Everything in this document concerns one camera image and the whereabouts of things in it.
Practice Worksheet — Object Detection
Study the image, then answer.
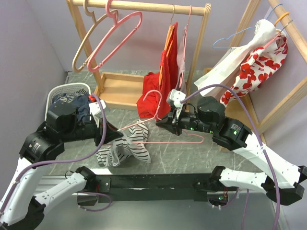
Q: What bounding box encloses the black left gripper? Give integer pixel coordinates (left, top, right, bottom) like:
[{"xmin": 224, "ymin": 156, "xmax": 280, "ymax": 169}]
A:
[{"xmin": 61, "ymin": 112, "xmax": 123, "ymax": 146}]

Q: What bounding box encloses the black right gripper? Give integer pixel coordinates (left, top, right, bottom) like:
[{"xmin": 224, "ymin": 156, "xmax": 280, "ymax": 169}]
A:
[{"xmin": 155, "ymin": 105, "xmax": 215, "ymax": 136}]

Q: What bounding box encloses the pink wire hanger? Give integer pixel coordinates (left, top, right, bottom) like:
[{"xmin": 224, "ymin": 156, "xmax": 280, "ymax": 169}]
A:
[
  {"xmin": 177, "ymin": 4, "xmax": 193, "ymax": 92},
  {"xmin": 117, "ymin": 90, "xmax": 204, "ymax": 144}
]

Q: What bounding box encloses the red white striped top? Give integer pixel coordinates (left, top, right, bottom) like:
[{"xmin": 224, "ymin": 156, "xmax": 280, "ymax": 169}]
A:
[{"xmin": 96, "ymin": 123, "xmax": 151, "ymax": 167}]

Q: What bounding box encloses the navy blue printed top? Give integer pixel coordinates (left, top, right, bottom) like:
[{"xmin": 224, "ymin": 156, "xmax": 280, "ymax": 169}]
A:
[{"xmin": 48, "ymin": 91, "xmax": 90, "ymax": 121}]

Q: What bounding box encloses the pink plastic hanger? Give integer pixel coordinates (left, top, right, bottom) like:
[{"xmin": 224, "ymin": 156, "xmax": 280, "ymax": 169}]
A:
[{"xmin": 87, "ymin": 0, "xmax": 143, "ymax": 72}]

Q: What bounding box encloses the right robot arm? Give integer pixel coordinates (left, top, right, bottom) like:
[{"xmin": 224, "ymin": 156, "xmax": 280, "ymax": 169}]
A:
[{"xmin": 156, "ymin": 96, "xmax": 307, "ymax": 206}]

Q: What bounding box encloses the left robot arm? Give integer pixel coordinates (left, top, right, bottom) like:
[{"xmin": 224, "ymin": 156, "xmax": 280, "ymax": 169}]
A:
[{"xmin": 0, "ymin": 100, "xmax": 122, "ymax": 230}]

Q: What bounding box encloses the mauve pink top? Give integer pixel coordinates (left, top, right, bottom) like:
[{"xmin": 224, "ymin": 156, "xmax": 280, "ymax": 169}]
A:
[{"xmin": 176, "ymin": 26, "xmax": 189, "ymax": 94}]

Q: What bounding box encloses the orange hanger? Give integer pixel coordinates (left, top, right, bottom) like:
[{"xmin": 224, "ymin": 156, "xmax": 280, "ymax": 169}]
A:
[{"xmin": 159, "ymin": 5, "xmax": 175, "ymax": 86}]

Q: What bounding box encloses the orange hanger hook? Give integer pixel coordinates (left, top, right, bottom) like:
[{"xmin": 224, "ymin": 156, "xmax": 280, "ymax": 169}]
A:
[{"xmin": 274, "ymin": 11, "xmax": 290, "ymax": 27}]

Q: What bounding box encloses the wooden clothes rack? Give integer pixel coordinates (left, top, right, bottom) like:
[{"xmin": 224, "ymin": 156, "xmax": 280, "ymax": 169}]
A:
[
  {"xmin": 203, "ymin": 0, "xmax": 307, "ymax": 151},
  {"xmin": 67, "ymin": 0, "xmax": 211, "ymax": 110}
]

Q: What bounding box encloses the black base bar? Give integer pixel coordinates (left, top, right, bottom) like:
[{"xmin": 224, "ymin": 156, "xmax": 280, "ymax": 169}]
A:
[{"xmin": 86, "ymin": 173, "xmax": 225, "ymax": 201}]

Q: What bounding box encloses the white perforated plastic basket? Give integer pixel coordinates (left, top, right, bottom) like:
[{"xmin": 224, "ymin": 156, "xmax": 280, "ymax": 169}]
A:
[{"xmin": 45, "ymin": 82, "xmax": 91, "ymax": 119}]

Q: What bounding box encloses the white garment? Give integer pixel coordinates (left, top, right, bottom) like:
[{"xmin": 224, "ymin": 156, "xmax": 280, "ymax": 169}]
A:
[{"xmin": 194, "ymin": 19, "xmax": 282, "ymax": 89}]

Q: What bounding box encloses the red floral white dress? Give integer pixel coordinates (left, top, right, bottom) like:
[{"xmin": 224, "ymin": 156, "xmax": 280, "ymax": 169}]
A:
[{"xmin": 222, "ymin": 32, "xmax": 288, "ymax": 97}]

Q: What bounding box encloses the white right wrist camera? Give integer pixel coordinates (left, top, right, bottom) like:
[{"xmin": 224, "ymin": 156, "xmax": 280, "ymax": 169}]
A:
[{"xmin": 166, "ymin": 89, "xmax": 186, "ymax": 108}]

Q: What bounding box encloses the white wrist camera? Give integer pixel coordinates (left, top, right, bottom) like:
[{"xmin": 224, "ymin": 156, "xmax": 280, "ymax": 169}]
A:
[
  {"xmin": 89, "ymin": 99, "xmax": 109, "ymax": 119},
  {"xmin": 166, "ymin": 89, "xmax": 186, "ymax": 108}
]

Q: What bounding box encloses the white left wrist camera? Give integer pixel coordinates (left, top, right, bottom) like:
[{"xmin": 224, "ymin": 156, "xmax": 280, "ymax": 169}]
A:
[{"xmin": 89, "ymin": 99, "xmax": 109, "ymax": 119}]

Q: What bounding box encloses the blue wire hanger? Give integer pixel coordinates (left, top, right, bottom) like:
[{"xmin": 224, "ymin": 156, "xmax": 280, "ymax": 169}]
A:
[{"xmin": 212, "ymin": 3, "xmax": 283, "ymax": 49}]

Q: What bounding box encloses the aluminium rail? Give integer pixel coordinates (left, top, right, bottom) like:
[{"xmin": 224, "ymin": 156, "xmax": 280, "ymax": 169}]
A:
[{"xmin": 35, "ymin": 175, "xmax": 290, "ymax": 230}]

